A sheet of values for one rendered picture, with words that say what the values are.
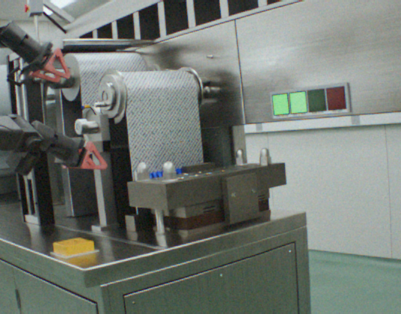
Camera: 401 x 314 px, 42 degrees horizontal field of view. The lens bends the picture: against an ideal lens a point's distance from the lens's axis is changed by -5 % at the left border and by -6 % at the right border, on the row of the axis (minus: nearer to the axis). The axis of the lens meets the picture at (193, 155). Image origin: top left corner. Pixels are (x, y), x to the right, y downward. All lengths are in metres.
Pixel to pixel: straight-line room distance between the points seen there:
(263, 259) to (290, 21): 0.60
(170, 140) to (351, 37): 0.55
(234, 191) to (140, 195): 0.23
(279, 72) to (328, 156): 2.87
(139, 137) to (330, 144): 2.96
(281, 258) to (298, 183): 3.11
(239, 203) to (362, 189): 2.84
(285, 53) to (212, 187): 0.39
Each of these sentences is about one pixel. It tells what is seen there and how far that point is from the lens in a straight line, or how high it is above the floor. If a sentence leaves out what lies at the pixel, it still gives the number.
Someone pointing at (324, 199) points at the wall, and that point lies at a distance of 4.35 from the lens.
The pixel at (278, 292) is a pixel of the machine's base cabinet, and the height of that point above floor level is 0.71.
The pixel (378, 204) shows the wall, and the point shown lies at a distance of 4.06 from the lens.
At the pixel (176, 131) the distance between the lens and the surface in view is 1.48.
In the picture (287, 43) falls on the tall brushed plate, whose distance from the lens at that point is 1.41.
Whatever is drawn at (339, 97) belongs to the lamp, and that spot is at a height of 1.19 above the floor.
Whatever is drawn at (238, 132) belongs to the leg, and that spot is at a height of 1.12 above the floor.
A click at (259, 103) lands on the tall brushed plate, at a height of 1.19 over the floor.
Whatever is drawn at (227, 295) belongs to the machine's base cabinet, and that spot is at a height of 0.75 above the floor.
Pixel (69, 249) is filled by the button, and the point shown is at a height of 0.92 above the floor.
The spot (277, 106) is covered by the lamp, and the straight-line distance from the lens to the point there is 1.42.
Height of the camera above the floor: 1.15
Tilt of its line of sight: 3 degrees down
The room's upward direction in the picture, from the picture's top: 5 degrees counter-clockwise
